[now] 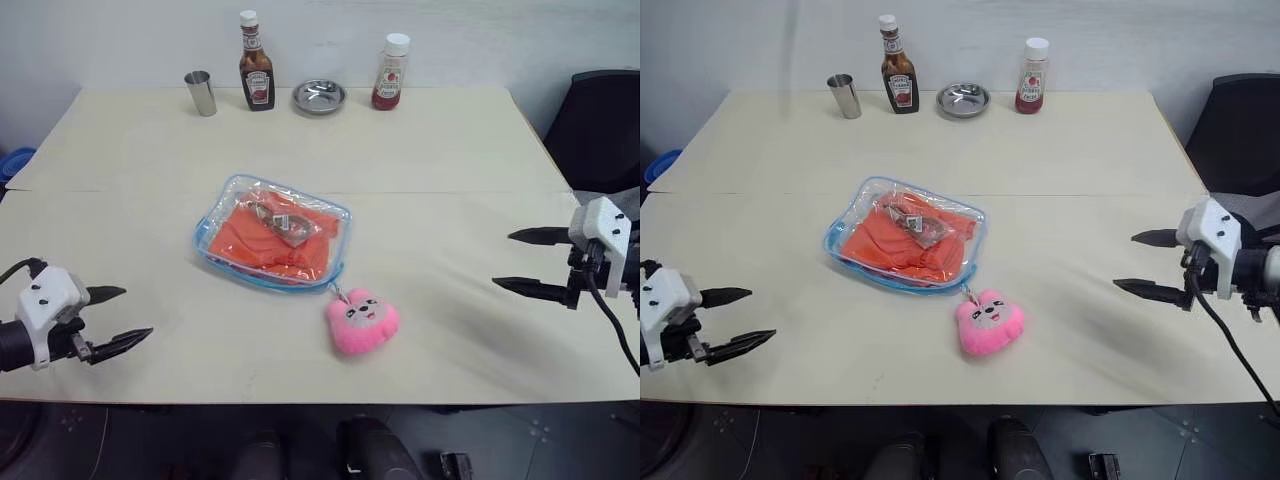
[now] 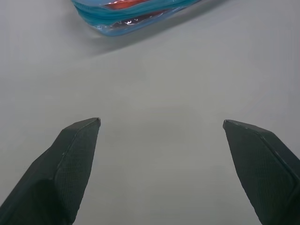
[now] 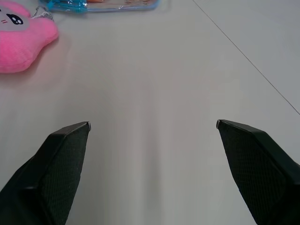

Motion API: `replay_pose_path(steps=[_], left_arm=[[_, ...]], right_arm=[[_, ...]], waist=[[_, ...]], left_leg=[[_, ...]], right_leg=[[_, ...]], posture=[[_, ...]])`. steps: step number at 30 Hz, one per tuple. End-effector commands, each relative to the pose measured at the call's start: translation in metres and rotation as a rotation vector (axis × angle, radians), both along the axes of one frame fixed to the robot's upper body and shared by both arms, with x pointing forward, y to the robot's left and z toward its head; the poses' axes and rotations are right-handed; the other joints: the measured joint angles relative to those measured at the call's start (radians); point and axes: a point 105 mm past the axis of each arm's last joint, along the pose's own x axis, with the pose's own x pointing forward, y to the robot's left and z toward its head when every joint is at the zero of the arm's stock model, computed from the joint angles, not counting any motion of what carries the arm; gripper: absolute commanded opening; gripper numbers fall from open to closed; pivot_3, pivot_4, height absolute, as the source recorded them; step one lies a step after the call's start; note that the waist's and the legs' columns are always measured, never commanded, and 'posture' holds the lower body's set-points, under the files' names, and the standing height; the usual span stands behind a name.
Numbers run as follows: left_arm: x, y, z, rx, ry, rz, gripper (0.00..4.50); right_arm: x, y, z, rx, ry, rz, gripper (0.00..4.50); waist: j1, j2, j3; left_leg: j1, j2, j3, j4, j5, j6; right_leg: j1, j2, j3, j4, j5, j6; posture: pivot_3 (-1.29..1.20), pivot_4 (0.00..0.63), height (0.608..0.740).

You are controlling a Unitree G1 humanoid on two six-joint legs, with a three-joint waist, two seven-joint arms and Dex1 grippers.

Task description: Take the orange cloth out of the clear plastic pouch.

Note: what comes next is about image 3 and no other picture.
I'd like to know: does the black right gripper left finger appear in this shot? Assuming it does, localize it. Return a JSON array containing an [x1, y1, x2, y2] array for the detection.
[[0, 121, 91, 225]]

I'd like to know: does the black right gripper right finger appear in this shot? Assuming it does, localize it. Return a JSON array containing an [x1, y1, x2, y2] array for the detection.
[[216, 119, 300, 225]]

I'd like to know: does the clear blue plastic pouch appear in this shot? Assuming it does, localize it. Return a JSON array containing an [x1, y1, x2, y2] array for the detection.
[[38, 0, 159, 13]]

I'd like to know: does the pink plush toy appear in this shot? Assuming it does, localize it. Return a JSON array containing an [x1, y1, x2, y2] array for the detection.
[[0, 0, 59, 74]]

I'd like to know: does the silver ball chain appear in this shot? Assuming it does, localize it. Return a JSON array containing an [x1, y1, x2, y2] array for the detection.
[[31, 6, 55, 22]]

